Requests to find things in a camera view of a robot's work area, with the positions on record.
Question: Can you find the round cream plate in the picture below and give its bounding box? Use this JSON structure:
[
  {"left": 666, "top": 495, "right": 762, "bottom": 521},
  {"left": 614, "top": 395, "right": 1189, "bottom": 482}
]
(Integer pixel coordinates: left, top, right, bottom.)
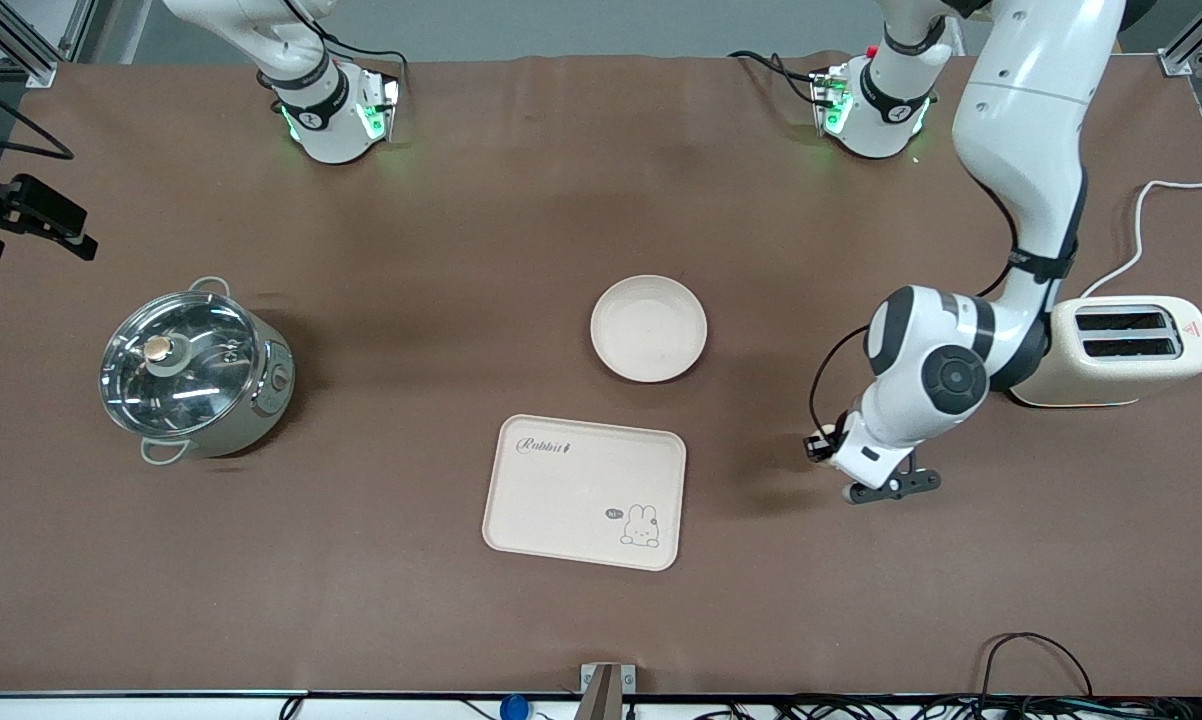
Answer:
[{"left": 590, "top": 275, "right": 709, "bottom": 384}]

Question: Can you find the metal right base connector plate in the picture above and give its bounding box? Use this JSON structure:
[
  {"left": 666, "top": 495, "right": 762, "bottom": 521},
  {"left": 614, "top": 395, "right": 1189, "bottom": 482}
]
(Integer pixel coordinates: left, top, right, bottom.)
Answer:
[{"left": 356, "top": 72, "right": 402, "bottom": 143}]

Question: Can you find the metal base connector plate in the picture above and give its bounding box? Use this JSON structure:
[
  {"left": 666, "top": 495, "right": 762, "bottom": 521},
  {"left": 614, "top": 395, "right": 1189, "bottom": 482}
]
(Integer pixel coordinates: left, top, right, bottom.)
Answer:
[
  {"left": 356, "top": 72, "right": 402, "bottom": 143},
  {"left": 809, "top": 65, "right": 854, "bottom": 137}
]

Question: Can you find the metal left base connector plate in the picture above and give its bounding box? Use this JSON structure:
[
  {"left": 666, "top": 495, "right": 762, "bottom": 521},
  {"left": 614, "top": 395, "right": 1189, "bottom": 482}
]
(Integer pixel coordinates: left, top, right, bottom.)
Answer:
[{"left": 809, "top": 65, "right": 854, "bottom": 137}]

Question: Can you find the glass pot lid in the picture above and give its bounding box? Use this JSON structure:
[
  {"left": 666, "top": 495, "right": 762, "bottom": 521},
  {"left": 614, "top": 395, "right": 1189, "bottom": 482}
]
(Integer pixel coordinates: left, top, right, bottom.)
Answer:
[{"left": 99, "top": 292, "right": 262, "bottom": 439}]

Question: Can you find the cream rabbit print tray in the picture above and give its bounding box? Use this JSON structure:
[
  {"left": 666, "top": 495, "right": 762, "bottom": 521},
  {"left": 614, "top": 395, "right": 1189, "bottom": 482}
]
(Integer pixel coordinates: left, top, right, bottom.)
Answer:
[{"left": 481, "top": 415, "right": 688, "bottom": 574}]

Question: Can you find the stainless steel electric pot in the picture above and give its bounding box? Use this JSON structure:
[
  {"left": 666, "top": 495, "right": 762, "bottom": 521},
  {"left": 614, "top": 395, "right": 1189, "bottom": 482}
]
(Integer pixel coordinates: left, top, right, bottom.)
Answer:
[{"left": 99, "top": 277, "right": 296, "bottom": 467}]

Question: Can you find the cream two-slot toaster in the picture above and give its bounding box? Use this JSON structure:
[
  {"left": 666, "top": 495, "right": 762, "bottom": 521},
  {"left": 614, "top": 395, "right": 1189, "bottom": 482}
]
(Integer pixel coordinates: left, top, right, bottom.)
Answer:
[{"left": 1009, "top": 295, "right": 1202, "bottom": 409}]

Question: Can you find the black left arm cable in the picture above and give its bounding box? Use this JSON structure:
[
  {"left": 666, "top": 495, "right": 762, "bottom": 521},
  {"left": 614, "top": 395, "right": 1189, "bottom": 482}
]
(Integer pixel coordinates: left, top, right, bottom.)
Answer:
[{"left": 808, "top": 185, "right": 1024, "bottom": 443}]

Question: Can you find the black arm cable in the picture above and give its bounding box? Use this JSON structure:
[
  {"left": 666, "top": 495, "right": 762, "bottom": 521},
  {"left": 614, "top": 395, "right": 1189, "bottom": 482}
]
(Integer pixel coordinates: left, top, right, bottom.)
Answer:
[
  {"left": 0, "top": 72, "right": 74, "bottom": 161},
  {"left": 808, "top": 185, "right": 1024, "bottom": 443}
]

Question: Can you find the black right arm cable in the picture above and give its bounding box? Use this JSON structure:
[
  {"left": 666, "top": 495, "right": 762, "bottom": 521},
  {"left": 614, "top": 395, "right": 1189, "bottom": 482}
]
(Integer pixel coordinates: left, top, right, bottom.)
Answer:
[{"left": 0, "top": 72, "right": 74, "bottom": 161}]

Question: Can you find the aluminium frame profile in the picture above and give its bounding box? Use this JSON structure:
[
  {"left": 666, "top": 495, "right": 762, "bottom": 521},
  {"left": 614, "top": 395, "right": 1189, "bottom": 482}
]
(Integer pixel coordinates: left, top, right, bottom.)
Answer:
[
  {"left": 1157, "top": 0, "right": 1202, "bottom": 77},
  {"left": 0, "top": 0, "right": 98, "bottom": 89}
]

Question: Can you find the black looped floor cable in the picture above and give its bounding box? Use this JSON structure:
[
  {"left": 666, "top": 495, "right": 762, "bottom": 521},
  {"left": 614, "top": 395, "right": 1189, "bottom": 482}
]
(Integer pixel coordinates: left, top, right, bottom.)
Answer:
[{"left": 979, "top": 632, "right": 1094, "bottom": 701}]

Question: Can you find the black cable bundle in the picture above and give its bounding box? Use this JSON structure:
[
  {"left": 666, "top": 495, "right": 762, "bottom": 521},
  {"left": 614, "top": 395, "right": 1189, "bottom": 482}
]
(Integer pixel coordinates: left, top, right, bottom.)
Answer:
[{"left": 701, "top": 695, "right": 1202, "bottom": 720}]

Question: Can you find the metal table edge bracket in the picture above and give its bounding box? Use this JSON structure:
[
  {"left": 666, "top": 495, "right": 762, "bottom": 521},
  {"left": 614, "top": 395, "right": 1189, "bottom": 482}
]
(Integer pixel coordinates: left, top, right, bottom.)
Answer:
[{"left": 575, "top": 663, "right": 636, "bottom": 720}]

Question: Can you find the black right base cable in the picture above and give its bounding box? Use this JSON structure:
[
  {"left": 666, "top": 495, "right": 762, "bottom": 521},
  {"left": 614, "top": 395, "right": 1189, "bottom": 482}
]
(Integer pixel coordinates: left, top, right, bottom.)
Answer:
[{"left": 286, "top": 0, "right": 409, "bottom": 101}]

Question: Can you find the black base cable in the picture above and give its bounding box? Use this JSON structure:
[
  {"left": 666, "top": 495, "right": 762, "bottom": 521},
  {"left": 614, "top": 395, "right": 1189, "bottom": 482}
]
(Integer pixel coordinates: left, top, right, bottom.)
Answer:
[
  {"left": 286, "top": 0, "right": 409, "bottom": 101},
  {"left": 729, "top": 50, "right": 824, "bottom": 107}
]

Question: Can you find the white toaster power cable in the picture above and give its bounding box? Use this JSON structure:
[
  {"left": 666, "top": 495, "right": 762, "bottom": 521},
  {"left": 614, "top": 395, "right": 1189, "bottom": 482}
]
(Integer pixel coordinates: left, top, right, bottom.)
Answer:
[{"left": 1079, "top": 176, "right": 1202, "bottom": 299}]

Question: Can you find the black left base cable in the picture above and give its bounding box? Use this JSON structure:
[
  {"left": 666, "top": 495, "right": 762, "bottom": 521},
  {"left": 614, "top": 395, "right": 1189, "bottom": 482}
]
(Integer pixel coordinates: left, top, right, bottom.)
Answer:
[{"left": 729, "top": 50, "right": 824, "bottom": 107}]

